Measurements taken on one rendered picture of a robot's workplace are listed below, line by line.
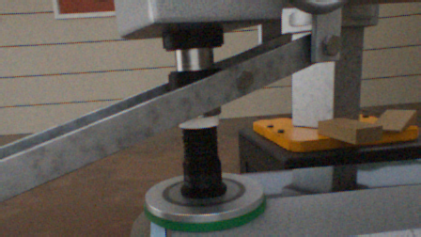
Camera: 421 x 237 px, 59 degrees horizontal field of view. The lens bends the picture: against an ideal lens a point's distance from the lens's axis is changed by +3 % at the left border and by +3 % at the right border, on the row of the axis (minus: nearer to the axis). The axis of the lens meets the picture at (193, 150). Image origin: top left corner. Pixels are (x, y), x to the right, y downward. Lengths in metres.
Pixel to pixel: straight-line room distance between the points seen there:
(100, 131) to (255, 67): 0.26
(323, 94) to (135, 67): 5.37
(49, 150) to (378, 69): 7.12
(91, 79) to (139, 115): 6.28
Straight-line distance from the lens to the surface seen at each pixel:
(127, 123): 0.53
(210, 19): 0.51
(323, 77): 1.50
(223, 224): 0.57
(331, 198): 0.70
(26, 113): 7.22
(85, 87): 6.84
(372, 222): 0.62
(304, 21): 1.48
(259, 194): 0.63
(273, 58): 0.62
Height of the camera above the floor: 1.09
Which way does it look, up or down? 14 degrees down
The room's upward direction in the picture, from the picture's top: 4 degrees counter-clockwise
